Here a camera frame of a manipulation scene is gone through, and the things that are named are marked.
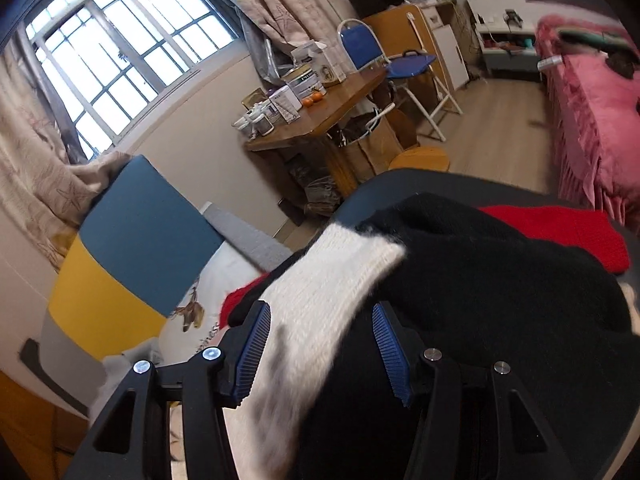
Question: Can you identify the wooden folding board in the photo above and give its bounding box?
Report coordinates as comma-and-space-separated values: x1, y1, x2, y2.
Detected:
362, 4, 453, 96

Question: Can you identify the grey fabric sofa armrest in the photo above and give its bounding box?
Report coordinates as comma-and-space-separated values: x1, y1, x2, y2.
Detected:
200, 201, 296, 271

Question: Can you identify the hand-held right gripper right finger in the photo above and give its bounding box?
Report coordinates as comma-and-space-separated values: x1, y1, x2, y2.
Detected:
372, 301, 581, 480

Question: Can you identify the red knit sweater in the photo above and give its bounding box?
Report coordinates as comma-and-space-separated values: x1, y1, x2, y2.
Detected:
220, 205, 631, 328

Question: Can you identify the white purple box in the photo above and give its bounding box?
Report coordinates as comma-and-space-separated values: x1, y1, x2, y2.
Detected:
270, 85, 303, 125

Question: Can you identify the white panel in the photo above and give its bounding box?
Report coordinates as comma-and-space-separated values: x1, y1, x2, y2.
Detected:
432, 25, 471, 92

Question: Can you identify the grey yellow blue sofa backrest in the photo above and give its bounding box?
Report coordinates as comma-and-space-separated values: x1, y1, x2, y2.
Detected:
20, 155, 225, 403

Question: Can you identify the black knit sweater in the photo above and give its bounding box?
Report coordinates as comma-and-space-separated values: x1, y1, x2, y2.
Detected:
227, 192, 640, 480

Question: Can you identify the round wooden stool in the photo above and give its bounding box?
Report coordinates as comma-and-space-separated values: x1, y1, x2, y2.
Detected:
387, 146, 451, 173

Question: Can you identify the barred window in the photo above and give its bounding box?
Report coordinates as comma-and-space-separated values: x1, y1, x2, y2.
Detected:
22, 0, 241, 161

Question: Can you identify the white printed pillow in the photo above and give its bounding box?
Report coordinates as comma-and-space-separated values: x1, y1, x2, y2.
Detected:
102, 242, 273, 376

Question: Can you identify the blue folding chair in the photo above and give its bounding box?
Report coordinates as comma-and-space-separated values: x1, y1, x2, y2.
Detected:
337, 18, 463, 142

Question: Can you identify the white knit sweater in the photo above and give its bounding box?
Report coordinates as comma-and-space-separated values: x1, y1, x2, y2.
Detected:
227, 222, 407, 480

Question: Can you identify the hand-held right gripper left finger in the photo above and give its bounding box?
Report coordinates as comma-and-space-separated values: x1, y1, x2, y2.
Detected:
62, 300, 272, 480

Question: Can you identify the pink bed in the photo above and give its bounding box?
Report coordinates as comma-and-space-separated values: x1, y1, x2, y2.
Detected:
535, 12, 640, 226

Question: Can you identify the wooden table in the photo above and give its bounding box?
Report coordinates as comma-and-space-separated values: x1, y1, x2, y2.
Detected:
244, 67, 388, 198

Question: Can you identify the white cardboard box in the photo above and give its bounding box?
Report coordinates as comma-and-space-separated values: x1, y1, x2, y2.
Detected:
292, 42, 328, 68

